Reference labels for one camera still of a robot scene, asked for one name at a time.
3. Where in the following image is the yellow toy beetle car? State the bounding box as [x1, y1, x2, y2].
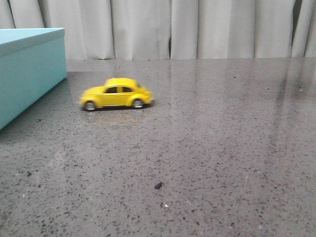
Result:
[80, 78, 155, 111]

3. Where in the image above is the light blue storage box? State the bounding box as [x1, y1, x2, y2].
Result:
[0, 28, 67, 128]

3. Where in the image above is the small black debris piece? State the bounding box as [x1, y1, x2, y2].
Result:
[155, 182, 162, 190]

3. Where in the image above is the white pleated curtain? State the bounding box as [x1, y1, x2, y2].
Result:
[0, 0, 316, 60]

